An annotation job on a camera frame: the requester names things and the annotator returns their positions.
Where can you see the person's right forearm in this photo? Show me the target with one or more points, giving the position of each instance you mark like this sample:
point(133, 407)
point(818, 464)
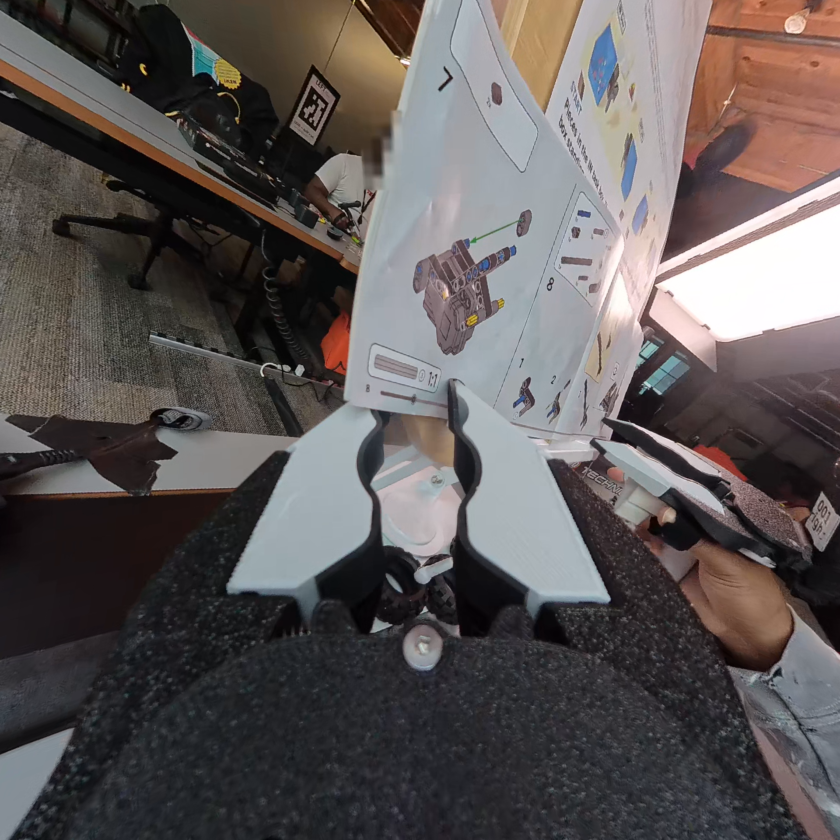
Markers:
point(800, 722)

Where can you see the printed task instruction sheet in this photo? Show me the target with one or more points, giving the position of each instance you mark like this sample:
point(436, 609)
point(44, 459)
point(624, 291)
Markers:
point(656, 98)

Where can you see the white book stand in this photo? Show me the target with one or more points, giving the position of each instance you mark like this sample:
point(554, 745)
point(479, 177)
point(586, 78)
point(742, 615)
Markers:
point(413, 518)

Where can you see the black garment yellow print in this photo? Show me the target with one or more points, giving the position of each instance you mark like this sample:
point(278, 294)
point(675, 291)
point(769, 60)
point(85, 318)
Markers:
point(164, 59)

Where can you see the black office chair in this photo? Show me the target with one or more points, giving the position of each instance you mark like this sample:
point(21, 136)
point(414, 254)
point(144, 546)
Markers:
point(157, 223)

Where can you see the black tape patch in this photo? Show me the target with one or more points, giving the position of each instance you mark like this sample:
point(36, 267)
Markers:
point(111, 453)

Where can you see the background office desk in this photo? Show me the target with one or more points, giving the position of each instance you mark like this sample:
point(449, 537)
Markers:
point(65, 72)

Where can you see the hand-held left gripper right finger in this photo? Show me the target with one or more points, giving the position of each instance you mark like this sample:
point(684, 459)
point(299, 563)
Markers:
point(531, 525)

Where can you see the toy instruction booklet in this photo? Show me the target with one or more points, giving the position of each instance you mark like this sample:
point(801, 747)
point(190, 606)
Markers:
point(459, 197)

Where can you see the black white marker sign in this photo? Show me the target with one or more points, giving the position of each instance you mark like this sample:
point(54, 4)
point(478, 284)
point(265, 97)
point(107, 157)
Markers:
point(313, 105)

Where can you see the tape roll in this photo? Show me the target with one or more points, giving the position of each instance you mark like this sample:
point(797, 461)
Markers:
point(164, 418)

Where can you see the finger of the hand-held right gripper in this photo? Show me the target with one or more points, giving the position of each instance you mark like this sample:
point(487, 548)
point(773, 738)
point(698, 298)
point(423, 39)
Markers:
point(649, 469)
point(669, 449)

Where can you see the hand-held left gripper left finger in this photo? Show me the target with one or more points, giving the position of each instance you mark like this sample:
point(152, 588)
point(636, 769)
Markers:
point(302, 518)

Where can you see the white light panel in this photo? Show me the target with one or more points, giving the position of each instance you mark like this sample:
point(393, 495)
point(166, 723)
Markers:
point(754, 282)

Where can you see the person's right hand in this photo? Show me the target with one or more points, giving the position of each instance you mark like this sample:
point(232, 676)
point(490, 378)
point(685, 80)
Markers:
point(741, 610)

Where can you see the silver power strip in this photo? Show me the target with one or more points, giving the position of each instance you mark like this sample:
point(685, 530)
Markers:
point(197, 346)

